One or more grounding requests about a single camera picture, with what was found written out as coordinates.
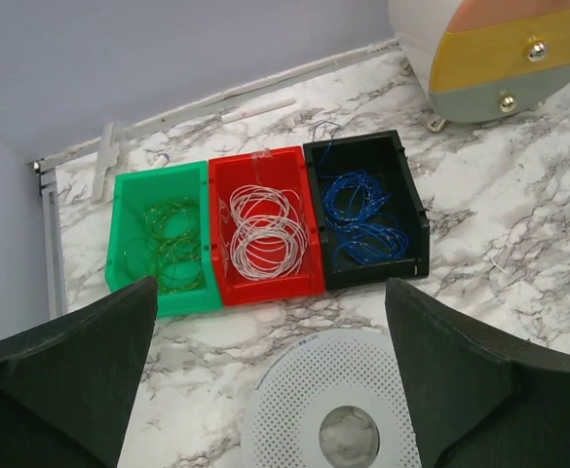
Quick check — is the green plastic bin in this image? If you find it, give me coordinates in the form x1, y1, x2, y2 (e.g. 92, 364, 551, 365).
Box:
105, 161, 222, 318

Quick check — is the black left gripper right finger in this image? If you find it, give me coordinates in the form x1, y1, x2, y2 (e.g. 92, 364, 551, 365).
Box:
385, 279, 570, 467

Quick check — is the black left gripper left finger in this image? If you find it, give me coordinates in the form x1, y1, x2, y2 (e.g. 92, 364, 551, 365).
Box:
0, 277, 158, 467

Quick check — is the aluminium frame rail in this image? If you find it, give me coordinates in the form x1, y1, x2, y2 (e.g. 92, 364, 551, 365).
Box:
33, 161, 67, 320

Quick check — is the red plastic bin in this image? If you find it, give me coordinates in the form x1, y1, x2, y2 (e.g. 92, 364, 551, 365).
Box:
208, 146, 324, 306

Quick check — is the round three-drawer cabinet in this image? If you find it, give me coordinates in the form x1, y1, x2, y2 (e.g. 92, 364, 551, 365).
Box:
388, 0, 570, 133

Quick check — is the white perforated cable spool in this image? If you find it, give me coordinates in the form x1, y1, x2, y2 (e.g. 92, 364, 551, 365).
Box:
241, 329, 422, 467

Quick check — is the blue wire coil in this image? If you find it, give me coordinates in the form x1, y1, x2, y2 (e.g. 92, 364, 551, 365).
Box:
313, 121, 411, 268

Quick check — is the black plastic bin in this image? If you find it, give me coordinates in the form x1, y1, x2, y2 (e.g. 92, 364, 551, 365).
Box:
303, 131, 430, 291

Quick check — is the green wire coil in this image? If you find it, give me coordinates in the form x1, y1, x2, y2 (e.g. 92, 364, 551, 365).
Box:
123, 198, 207, 293

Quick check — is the white wire coil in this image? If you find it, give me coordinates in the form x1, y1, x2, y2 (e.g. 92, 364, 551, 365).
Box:
216, 184, 310, 281

